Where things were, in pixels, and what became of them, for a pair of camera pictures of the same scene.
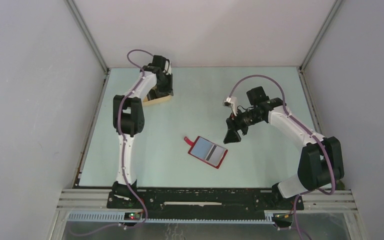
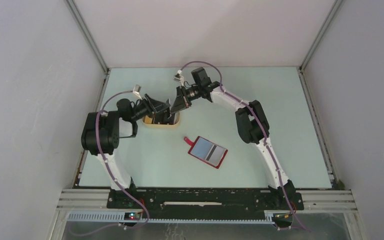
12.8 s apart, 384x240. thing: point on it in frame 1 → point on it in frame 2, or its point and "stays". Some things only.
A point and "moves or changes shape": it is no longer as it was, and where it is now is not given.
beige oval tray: x=153 y=101 moves or changes shape
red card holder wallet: x=206 y=151 stays
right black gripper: x=234 y=124 → x=180 y=103
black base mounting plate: x=202 y=203 stays
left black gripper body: x=165 y=87 → x=143 y=109
